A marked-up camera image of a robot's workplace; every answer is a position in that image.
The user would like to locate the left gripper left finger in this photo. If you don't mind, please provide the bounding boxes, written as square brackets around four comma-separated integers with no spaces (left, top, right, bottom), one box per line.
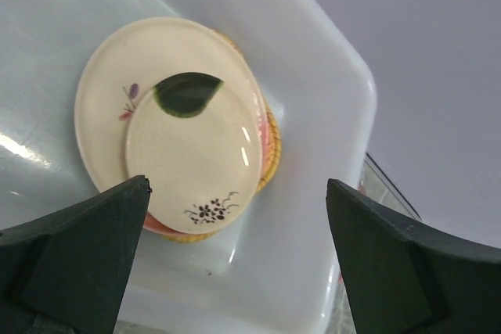
[1,175,153,333]

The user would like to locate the cream bowl with dark blotch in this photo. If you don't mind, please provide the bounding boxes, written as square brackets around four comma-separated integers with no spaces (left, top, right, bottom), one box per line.
[125,72,262,235]

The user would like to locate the cream and pink round plate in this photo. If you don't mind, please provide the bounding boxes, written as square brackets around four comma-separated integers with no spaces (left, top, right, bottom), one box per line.
[74,17,250,191]

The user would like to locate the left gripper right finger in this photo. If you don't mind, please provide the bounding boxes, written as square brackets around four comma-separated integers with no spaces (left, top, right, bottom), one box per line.
[326,179,500,333]

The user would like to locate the orange woven-pattern square plate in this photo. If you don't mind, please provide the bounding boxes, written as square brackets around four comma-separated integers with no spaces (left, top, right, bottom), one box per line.
[144,31,282,243]

